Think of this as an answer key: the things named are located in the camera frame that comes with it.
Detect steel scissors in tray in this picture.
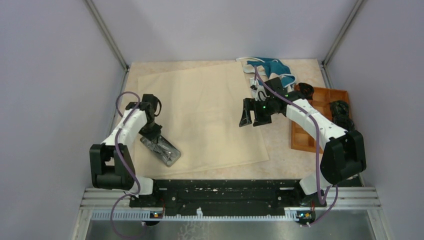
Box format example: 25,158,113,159
150,140,179,166

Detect black rolled item top-left compartment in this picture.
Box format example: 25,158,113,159
295,82,315,100

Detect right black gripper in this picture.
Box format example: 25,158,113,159
239,98,275,128

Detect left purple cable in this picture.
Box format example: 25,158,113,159
109,91,148,240

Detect beige cloth drape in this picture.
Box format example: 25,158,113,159
133,62,270,178

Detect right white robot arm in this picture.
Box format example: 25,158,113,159
239,78,367,206

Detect black green rolled item upper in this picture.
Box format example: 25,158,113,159
329,100,350,117

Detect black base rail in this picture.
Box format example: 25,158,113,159
98,178,362,220

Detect aluminium frame rail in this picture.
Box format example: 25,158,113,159
79,187,382,221

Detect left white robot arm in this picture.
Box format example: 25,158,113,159
89,94,162,207

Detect blue and beige cloth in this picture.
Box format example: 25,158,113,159
236,57,296,88

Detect black rolled item middle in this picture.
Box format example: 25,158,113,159
332,115,355,132

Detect orange compartment tray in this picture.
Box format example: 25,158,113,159
290,87,349,153

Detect metal instrument tray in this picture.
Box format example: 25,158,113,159
140,135,182,168

